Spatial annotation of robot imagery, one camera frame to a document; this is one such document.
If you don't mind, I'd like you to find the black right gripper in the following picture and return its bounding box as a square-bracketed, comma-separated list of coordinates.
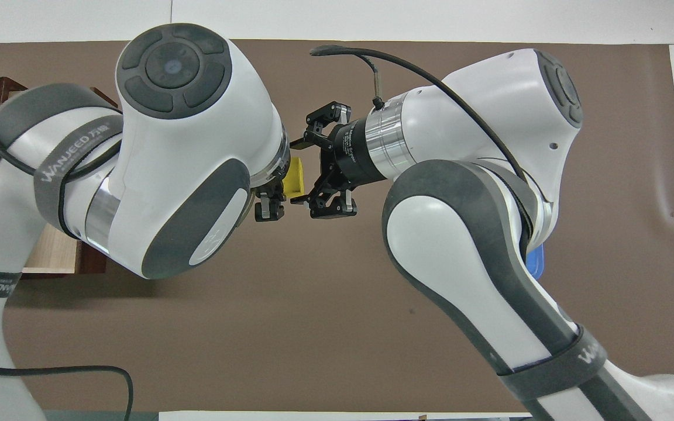
[290, 101, 387, 220]

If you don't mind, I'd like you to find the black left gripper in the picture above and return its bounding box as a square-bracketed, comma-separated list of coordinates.
[252, 158, 291, 222]

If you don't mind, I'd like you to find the yellow block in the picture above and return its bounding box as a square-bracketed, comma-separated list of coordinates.
[283, 157, 305, 198]

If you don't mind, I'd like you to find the dark wooden drawer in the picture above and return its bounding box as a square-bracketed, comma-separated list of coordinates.
[21, 87, 118, 277]

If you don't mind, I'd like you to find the brown paper table mat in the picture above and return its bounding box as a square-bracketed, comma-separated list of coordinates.
[0, 39, 674, 413]

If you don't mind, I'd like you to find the blue plastic tray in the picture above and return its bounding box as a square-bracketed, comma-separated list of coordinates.
[527, 243, 546, 280]

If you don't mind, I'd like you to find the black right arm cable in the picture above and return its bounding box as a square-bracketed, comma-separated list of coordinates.
[310, 45, 528, 182]

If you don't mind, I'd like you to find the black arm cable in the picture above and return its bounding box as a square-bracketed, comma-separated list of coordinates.
[0, 102, 134, 421]
[310, 45, 528, 182]

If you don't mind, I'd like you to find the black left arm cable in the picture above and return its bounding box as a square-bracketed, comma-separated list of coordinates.
[0, 102, 134, 421]

